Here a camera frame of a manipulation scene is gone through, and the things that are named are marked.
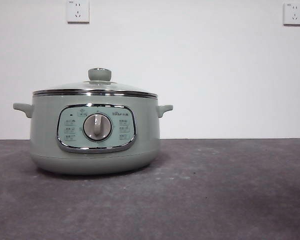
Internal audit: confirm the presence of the glass lid with green knob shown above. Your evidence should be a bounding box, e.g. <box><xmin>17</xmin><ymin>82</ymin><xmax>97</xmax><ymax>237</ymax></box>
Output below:
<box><xmin>32</xmin><ymin>67</ymin><xmax>159</xmax><ymax>99</ymax></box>

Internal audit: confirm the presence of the sage green electric cooking pot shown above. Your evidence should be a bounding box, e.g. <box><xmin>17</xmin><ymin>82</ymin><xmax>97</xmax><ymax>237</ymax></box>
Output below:
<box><xmin>12</xmin><ymin>93</ymin><xmax>174</xmax><ymax>175</ymax></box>

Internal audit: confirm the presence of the white wall socket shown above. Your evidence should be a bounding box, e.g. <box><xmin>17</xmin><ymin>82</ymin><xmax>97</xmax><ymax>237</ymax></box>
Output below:
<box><xmin>66</xmin><ymin>0</ymin><xmax>90</xmax><ymax>25</ymax></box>
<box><xmin>283</xmin><ymin>2</ymin><xmax>300</xmax><ymax>27</ymax></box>

